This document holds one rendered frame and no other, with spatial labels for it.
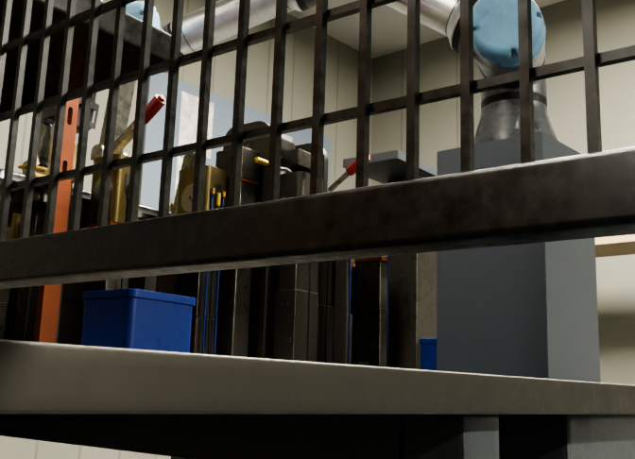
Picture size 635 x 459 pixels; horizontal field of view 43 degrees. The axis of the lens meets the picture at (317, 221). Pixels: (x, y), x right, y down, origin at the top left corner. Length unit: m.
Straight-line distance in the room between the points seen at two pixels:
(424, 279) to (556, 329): 0.52
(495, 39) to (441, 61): 3.75
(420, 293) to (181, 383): 1.25
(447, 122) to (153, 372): 4.46
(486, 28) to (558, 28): 3.41
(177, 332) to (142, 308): 0.06
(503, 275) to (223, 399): 0.84
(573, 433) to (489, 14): 0.65
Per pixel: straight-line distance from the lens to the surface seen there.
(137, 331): 0.99
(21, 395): 0.48
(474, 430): 0.91
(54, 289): 1.32
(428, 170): 1.77
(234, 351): 1.46
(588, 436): 1.29
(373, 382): 0.69
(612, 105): 4.47
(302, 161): 1.64
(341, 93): 5.08
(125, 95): 1.45
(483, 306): 1.35
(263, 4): 1.67
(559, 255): 1.36
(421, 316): 1.75
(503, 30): 1.35
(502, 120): 1.44
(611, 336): 4.25
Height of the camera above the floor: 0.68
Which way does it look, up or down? 12 degrees up
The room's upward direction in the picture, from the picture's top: 2 degrees clockwise
